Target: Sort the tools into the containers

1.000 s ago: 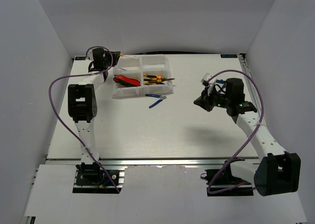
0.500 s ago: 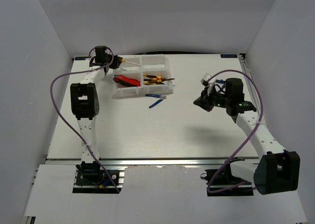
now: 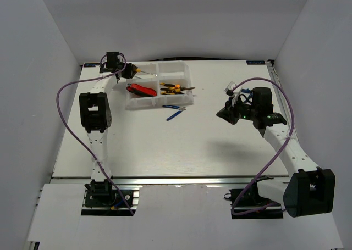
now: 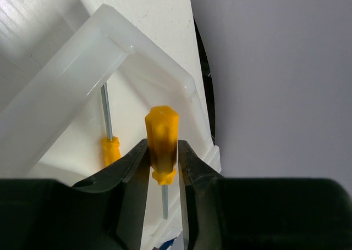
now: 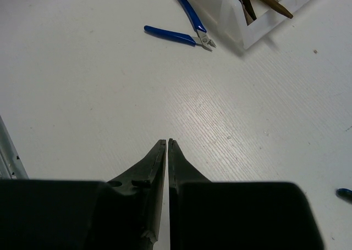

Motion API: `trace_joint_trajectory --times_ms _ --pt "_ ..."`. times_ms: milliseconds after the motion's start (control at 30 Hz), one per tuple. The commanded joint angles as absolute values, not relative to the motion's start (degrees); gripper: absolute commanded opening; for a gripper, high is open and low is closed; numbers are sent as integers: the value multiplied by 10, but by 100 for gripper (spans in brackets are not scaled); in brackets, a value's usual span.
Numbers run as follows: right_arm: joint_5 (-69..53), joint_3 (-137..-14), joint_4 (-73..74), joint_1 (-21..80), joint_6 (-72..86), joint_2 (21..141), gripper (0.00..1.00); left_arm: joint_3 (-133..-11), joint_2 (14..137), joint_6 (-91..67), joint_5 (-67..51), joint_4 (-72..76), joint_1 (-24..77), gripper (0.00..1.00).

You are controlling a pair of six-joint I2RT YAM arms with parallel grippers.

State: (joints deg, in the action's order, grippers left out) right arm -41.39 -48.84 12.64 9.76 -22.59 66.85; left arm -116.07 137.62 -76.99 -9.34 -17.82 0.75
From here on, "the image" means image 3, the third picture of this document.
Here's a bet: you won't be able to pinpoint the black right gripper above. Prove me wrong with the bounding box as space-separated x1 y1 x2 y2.
216 95 258 125

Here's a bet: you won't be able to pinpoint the yellow handle screwdriver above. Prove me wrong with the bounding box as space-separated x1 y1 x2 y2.
136 68 158 76

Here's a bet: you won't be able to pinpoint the blue wire cutters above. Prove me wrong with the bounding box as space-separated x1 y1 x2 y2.
162 104 187 121

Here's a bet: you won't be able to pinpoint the blue handled cutters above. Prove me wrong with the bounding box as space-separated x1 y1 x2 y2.
241 88 252 95

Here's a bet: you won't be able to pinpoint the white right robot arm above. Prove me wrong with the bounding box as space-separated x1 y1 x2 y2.
217 87 336 218

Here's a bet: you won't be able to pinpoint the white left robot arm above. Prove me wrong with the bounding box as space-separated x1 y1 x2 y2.
79 52 136 182

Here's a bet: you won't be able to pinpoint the white compartment tray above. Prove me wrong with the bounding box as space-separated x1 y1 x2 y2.
125 62 195 110

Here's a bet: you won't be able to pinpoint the blue sticker left corner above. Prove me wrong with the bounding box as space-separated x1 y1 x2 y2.
83 63 100 68

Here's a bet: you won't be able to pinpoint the blue sticker corner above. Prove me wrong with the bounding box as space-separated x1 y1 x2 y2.
246 60 266 65
83 63 100 68

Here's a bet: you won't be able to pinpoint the blue sticker right corner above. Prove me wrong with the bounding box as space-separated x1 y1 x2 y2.
246 60 266 65

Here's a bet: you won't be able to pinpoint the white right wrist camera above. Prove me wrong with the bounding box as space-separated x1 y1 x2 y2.
224 81 242 106

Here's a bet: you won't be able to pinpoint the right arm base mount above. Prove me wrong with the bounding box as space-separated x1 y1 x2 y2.
223 181 284 220

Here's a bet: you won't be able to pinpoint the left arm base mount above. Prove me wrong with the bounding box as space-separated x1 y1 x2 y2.
81 180 138 216

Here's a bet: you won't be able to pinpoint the aluminium rail front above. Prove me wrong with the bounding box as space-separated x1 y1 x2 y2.
50 175 289 186

